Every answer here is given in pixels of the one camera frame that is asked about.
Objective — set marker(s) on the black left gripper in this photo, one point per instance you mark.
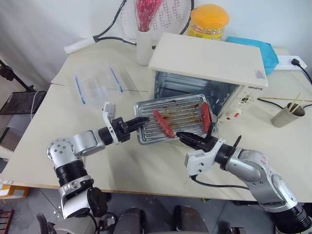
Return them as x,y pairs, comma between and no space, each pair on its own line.
122,131

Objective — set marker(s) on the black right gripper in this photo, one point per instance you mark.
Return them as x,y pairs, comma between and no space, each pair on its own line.
206,144

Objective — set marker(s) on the ribbed metal baking tray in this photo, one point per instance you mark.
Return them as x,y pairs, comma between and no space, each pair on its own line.
180,117

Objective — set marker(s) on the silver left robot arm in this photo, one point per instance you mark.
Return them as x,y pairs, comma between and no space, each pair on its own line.
83,143

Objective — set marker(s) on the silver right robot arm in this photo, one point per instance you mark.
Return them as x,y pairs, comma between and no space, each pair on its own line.
253,168

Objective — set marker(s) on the long red sausage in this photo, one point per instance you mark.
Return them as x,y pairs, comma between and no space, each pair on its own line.
163,123

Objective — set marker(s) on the short red sausage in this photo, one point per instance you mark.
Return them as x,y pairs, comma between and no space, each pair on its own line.
206,117

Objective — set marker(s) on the cream toaster oven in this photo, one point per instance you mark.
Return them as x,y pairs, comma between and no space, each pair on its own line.
207,58

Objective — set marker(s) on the clear plastic container blue clips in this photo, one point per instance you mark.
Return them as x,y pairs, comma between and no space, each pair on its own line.
97,85

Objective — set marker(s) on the white cylindrical vase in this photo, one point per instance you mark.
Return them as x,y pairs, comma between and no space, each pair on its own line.
144,48

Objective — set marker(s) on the dark rounded shape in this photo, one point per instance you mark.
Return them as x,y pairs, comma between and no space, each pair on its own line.
131,221
190,220

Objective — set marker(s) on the long thin wooden stick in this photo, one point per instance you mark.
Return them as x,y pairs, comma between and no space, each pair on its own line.
278,98

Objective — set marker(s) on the black racket white grip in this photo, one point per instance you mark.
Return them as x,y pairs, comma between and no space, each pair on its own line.
80,45

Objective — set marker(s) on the grey chopstick holder cup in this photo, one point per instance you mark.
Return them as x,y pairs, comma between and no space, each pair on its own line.
285,119

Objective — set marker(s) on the red dried flower bunch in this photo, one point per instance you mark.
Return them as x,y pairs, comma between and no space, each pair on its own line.
145,12

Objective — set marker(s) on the wooden chopsticks pair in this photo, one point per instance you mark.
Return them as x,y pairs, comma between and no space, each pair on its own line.
296,102

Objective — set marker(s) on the blue cloth bag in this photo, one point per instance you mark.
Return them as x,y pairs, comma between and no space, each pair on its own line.
263,51

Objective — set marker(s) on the yellow jar orange lid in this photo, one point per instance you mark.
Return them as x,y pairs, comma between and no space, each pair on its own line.
207,23

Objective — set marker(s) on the black mesh shelf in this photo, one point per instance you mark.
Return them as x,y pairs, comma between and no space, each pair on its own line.
19,102

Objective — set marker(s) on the white power strip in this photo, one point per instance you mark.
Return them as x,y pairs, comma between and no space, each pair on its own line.
284,63

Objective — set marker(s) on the black tripod stand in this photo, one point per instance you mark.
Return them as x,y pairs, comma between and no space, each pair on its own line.
14,76

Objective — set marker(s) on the red metal rack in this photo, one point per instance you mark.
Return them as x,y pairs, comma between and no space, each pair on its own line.
6,221

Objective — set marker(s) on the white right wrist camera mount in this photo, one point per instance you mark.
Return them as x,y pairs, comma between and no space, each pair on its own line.
198,159

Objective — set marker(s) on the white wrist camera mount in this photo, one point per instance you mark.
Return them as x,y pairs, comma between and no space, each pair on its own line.
108,114
198,159

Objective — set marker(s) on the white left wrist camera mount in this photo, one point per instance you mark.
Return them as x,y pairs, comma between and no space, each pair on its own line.
108,114

